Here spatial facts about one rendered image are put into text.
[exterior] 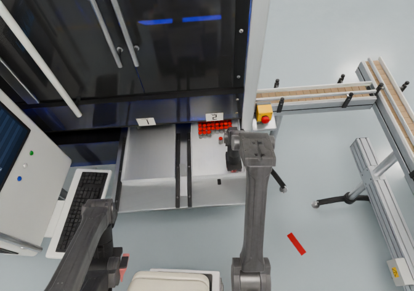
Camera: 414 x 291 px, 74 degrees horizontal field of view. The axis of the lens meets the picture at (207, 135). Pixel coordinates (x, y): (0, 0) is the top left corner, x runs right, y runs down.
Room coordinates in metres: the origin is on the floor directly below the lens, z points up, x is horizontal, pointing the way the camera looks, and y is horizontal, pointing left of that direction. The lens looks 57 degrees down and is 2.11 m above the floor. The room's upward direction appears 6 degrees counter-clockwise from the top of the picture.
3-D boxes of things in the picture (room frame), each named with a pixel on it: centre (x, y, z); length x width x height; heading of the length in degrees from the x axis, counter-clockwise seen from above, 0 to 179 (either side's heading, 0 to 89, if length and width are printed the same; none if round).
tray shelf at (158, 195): (0.66, 0.13, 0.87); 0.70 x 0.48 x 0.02; 88
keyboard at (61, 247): (0.48, 0.64, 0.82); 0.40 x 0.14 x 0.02; 171
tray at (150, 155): (0.73, 0.30, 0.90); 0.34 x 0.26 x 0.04; 178
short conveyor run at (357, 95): (0.96, -0.59, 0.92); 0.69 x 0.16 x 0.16; 88
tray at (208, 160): (0.72, -0.04, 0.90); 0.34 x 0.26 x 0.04; 178
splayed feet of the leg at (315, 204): (0.63, -1.00, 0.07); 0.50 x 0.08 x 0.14; 88
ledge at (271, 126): (0.87, -0.31, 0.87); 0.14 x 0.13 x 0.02; 178
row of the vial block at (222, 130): (0.81, -0.05, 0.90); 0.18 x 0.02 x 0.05; 88
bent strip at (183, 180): (0.54, 0.13, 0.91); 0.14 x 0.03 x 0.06; 177
